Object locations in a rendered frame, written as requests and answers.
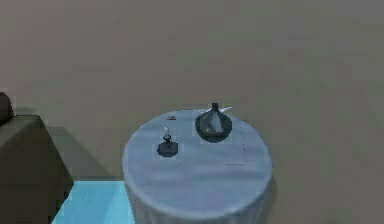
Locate round pale blue table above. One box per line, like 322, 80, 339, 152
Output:
121, 108, 274, 224

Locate dark brown sofa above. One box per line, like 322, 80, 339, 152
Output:
0, 91, 75, 224

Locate light blue rug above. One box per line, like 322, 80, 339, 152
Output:
51, 180, 136, 224

